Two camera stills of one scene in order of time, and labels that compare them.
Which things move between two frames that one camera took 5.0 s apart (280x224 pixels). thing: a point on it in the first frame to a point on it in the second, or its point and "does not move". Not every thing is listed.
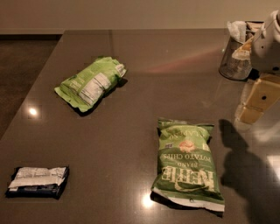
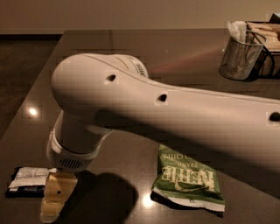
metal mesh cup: x=233 y=68 does not move
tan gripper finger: x=265 y=93 to x=59 y=186
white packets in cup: x=238 y=31 does not move
